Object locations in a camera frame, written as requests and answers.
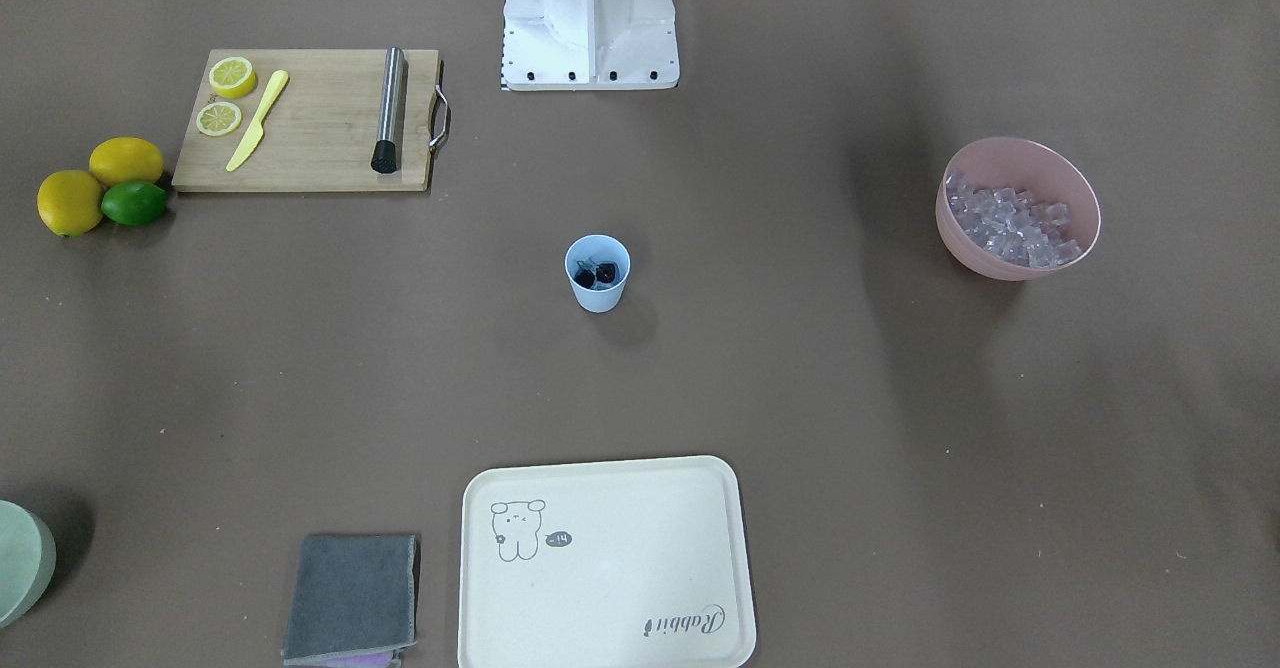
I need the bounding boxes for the green lime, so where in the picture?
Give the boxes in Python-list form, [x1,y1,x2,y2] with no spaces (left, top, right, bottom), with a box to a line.
[100,180,169,227]

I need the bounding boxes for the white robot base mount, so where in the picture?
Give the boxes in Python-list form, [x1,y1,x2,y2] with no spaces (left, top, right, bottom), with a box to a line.
[500,0,681,91]

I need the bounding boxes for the cream rabbit tray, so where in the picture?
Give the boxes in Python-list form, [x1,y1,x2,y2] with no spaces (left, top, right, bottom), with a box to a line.
[457,456,756,667]

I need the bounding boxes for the lemon slice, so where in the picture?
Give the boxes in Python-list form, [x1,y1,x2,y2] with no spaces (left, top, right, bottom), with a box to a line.
[207,56,259,100]
[195,100,243,138]

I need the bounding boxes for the lower lemon slice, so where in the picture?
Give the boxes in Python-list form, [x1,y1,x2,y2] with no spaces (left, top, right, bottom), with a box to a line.
[195,100,243,138]

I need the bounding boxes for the upper whole lemon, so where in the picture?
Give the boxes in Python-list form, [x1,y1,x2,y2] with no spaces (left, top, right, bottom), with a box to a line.
[90,136,165,188]

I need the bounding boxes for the wooden cutting board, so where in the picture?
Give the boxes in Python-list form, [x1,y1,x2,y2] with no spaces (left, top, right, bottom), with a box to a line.
[172,49,448,193]

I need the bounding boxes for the whole lemon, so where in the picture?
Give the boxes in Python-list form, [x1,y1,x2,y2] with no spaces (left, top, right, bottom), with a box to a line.
[90,136,165,188]
[37,170,104,238]

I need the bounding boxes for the dark cherries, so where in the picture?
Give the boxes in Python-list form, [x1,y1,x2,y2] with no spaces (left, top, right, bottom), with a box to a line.
[571,261,620,290]

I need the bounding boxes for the yellow plastic knife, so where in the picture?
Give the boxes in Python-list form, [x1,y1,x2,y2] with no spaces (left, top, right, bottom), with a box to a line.
[225,68,291,171]

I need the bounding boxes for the pink bowl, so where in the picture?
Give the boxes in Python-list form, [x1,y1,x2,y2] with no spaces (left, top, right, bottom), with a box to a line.
[934,136,1101,282]

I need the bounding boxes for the blue plastic cup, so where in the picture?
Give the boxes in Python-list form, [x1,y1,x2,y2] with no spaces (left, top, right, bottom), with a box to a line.
[564,234,631,314]

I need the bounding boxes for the clear ice cubes pile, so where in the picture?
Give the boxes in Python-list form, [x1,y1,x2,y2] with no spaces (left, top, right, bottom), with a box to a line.
[943,171,1084,270]

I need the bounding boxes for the lower whole lemon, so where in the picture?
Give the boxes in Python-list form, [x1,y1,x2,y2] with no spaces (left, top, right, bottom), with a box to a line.
[37,170,104,238]

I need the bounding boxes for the upper lemon slice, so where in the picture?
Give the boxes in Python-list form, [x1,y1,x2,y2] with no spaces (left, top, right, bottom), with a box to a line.
[207,56,259,100]

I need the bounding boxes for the grey folded cloth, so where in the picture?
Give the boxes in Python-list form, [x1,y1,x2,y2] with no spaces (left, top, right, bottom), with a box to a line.
[282,534,419,667]

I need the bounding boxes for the mint green bowl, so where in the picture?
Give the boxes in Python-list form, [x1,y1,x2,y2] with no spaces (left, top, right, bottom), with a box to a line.
[1,500,56,628]

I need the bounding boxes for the steel muddler black tip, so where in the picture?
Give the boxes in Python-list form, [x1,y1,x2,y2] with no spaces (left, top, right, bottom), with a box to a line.
[370,45,407,175]

